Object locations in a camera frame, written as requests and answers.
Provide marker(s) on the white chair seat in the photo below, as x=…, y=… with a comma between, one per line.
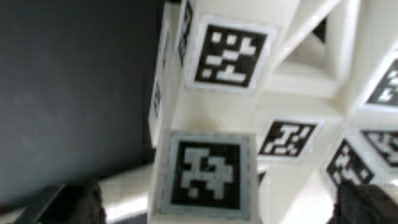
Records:
x=126, y=186

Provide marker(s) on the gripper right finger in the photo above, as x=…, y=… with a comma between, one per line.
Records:
x=364, y=205

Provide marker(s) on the white chair back frame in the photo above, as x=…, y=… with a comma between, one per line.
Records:
x=220, y=94

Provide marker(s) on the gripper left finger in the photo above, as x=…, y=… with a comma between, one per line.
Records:
x=67, y=205

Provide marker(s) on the white tagged cube nut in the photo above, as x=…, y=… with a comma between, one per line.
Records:
x=362, y=158
x=204, y=180

